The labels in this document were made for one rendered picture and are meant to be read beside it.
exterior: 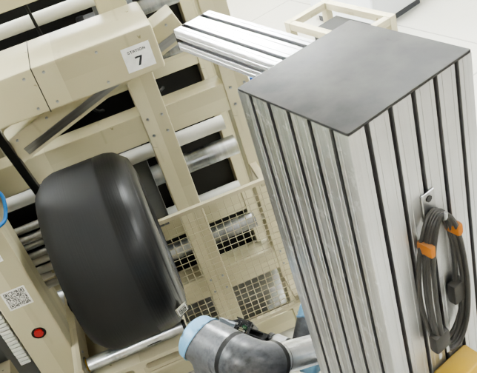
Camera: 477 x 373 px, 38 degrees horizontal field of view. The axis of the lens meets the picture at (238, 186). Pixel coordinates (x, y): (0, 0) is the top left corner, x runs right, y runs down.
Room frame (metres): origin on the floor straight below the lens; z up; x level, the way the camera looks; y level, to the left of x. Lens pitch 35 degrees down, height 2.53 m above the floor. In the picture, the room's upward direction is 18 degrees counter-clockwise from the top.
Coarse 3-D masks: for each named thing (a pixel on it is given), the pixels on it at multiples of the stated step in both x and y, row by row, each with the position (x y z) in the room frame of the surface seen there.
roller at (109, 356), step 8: (176, 328) 1.66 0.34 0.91; (184, 328) 1.66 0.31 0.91; (152, 336) 1.66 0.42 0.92; (160, 336) 1.65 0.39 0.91; (168, 336) 1.65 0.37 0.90; (136, 344) 1.65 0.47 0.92; (144, 344) 1.65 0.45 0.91; (152, 344) 1.65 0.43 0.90; (104, 352) 1.65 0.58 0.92; (112, 352) 1.64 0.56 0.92; (120, 352) 1.64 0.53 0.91; (128, 352) 1.64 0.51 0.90; (88, 360) 1.64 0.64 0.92; (96, 360) 1.63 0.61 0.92; (104, 360) 1.63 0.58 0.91; (112, 360) 1.63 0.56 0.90; (88, 368) 1.63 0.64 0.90; (96, 368) 1.62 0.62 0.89
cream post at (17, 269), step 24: (0, 216) 1.76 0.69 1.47; (0, 240) 1.69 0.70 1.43; (0, 264) 1.69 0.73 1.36; (24, 264) 1.72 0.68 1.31; (0, 288) 1.68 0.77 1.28; (24, 312) 1.69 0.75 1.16; (48, 312) 1.69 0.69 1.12; (24, 336) 1.68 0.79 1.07; (48, 336) 1.69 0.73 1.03; (48, 360) 1.68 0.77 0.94; (72, 360) 1.69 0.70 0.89
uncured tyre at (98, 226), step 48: (48, 192) 1.77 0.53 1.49; (96, 192) 1.71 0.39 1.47; (144, 192) 2.03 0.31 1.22; (48, 240) 1.64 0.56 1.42; (96, 240) 1.59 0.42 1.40; (144, 240) 1.59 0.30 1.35; (96, 288) 1.52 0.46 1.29; (144, 288) 1.52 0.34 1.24; (96, 336) 1.52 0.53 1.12; (144, 336) 1.56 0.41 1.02
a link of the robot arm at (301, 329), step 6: (300, 306) 1.38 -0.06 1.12; (300, 312) 1.37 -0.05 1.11; (300, 318) 1.36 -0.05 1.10; (300, 324) 1.35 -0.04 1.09; (306, 324) 1.34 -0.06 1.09; (294, 330) 1.36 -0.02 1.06; (300, 330) 1.34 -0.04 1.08; (306, 330) 1.33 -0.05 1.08; (294, 336) 1.35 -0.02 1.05; (300, 336) 1.33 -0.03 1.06
